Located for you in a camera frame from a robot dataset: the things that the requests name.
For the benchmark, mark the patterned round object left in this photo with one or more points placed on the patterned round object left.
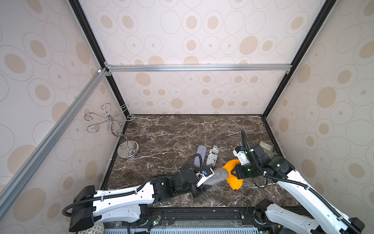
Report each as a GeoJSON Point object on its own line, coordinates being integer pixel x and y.
{"type": "Point", "coordinates": [96, 229]}

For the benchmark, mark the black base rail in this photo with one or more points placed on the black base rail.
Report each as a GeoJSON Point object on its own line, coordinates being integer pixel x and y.
{"type": "Point", "coordinates": [219, 220]}

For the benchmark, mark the orange cleaning cloth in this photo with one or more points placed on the orange cleaning cloth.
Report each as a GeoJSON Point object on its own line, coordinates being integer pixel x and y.
{"type": "Point", "coordinates": [232, 180]}

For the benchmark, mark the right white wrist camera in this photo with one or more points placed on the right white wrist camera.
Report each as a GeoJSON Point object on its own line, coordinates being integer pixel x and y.
{"type": "Point", "coordinates": [240, 154]}

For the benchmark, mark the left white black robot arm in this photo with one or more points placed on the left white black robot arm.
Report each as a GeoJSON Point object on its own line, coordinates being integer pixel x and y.
{"type": "Point", "coordinates": [92, 206]}

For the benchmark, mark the horizontal aluminium frame bar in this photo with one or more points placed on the horizontal aluminium frame bar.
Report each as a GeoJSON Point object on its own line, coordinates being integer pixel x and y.
{"type": "Point", "coordinates": [197, 68]}

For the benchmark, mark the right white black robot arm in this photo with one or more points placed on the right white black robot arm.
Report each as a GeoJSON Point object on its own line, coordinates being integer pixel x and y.
{"type": "Point", "coordinates": [325, 218]}

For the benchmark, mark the lavender eyeglass case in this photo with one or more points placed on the lavender eyeglass case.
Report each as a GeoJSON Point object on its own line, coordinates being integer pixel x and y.
{"type": "Point", "coordinates": [199, 161]}

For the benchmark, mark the grey eyeglass case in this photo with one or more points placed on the grey eyeglass case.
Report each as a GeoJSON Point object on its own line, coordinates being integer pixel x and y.
{"type": "Point", "coordinates": [219, 176]}

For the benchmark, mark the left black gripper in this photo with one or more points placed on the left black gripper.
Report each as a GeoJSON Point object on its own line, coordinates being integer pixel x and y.
{"type": "Point", "coordinates": [200, 191]}

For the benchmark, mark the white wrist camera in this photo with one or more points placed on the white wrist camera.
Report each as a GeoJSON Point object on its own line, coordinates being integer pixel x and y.
{"type": "Point", "coordinates": [240, 154]}
{"type": "Point", "coordinates": [206, 173]}

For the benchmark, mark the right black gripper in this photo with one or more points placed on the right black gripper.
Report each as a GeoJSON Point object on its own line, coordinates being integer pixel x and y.
{"type": "Point", "coordinates": [239, 171]}

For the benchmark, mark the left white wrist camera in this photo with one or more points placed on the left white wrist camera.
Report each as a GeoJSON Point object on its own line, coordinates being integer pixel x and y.
{"type": "Point", "coordinates": [206, 173]}

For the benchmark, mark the green clear box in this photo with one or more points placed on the green clear box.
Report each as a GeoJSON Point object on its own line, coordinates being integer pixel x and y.
{"type": "Point", "coordinates": [267, 147]}

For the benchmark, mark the chrome hook stand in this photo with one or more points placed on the chrome hook stand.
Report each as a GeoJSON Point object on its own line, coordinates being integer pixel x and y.
{"type": "Point", "coordinates": [127, 149]}

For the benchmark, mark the diagonal aluminium frame bar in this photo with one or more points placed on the diagonal aluminium frame bar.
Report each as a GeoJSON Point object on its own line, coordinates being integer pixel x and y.
{"type": "Point", "coordinates": [32, 164]}

